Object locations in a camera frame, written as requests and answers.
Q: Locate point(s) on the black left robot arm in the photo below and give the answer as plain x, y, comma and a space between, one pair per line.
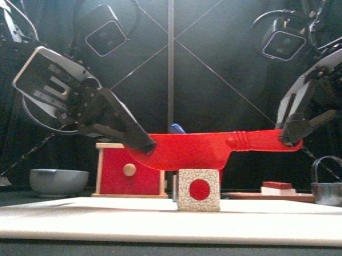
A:
11, 26

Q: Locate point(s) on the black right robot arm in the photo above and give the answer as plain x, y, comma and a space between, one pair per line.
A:
329, 20

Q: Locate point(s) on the blue toy in cup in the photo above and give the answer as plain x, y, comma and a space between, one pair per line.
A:
177, 129

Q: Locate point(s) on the wooden box with red front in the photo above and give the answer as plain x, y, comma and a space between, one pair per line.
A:
115, 180

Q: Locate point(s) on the red and white nigiri toy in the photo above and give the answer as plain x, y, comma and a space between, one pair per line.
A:
278, 190

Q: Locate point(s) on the grey oval bowl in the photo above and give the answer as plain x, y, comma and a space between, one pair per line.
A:
58, 183

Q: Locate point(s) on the small metal pot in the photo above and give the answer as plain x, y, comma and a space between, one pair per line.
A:
328, 195

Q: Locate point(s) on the pink flat tray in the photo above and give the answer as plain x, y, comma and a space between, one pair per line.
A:
249, 196

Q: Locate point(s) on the white cutting board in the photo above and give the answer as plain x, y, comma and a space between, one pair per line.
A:
111, 220

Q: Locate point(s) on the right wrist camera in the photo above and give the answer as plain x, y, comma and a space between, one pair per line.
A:
283, 45

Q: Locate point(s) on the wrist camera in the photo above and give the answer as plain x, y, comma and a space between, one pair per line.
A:
283, 45
106, 38

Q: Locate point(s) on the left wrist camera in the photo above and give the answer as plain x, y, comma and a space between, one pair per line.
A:
106, 38

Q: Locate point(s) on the grey vertical frame pole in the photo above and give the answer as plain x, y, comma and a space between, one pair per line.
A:
171, 66

